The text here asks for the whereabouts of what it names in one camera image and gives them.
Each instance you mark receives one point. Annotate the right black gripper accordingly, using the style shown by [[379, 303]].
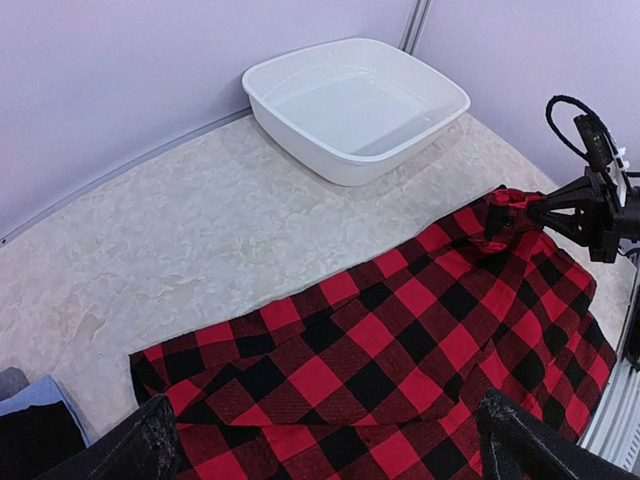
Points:
[[590, 212]]

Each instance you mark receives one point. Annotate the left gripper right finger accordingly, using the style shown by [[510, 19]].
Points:
[[516, 445]]

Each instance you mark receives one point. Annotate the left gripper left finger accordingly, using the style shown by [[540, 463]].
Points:
[[143, 446]]

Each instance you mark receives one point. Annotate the red black plaid shirt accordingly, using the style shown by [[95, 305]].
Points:
[[376, 372]]

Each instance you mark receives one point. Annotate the black folded shirt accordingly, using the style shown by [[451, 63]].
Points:
[[37, 439]]

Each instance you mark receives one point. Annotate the light blue folded shirt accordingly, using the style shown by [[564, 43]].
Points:
[[41, 393]]

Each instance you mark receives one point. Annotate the grey folded shirt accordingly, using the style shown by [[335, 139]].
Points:
[[12, 381]]

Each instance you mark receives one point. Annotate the white plastic tub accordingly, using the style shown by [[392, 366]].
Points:
[[354, 109]]

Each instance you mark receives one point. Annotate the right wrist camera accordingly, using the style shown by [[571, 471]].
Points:
[[603, 156]]

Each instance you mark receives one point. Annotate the front aluminium rail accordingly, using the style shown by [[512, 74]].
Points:
[[613, 433]]

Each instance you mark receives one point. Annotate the right aluminium frame post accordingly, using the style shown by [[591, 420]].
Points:
[[414, 26]]

